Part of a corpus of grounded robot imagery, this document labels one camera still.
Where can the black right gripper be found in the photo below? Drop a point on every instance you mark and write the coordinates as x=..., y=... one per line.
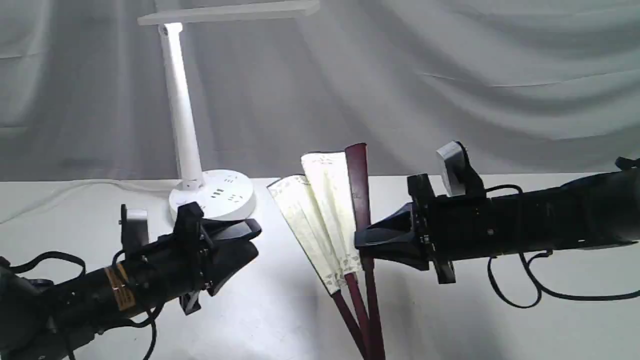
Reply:
x=449, y=229

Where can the grey backdrop curtain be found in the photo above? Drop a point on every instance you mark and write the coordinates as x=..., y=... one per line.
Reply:
x=528, y=86

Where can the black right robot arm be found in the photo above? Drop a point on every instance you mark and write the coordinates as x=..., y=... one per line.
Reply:
x=594, y=212

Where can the cream paper folding fan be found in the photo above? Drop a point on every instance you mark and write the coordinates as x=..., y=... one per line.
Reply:
x=324, y=207

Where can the white desk lamp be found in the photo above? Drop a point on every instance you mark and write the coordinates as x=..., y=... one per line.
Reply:
x=222, y=194

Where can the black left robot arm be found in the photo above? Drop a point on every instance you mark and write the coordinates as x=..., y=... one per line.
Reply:
x=51, y=306

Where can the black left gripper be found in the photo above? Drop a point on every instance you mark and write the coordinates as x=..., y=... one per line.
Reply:
x=181, y=263

